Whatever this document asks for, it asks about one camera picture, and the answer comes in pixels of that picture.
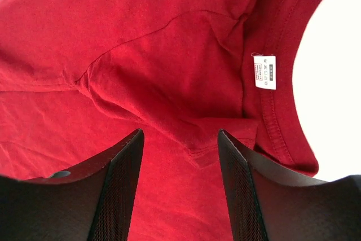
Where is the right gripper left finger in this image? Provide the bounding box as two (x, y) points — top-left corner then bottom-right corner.
(1, 129), (144, 240)

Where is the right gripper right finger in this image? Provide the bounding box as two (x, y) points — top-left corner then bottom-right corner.
(218, 130), (360, 240)

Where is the red t shirt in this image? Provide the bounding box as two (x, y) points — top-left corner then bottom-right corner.
(1, 0), (322, 240)

